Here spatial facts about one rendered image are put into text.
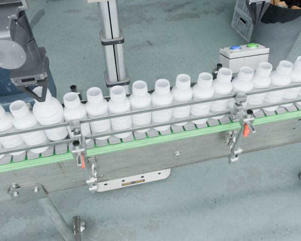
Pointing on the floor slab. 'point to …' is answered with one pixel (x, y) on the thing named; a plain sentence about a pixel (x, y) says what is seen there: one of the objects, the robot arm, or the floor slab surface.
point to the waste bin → (281, 29)
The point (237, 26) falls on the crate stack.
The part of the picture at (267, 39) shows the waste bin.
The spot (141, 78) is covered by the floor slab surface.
